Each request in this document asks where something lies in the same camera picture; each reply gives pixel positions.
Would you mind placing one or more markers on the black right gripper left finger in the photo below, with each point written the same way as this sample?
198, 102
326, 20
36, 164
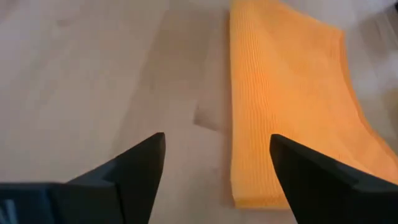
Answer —
130, 186

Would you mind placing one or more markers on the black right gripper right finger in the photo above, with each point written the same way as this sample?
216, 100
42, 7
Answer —
326, 189

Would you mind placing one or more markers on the orange microfiber towel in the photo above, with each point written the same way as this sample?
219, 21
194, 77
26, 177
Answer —
289, 93

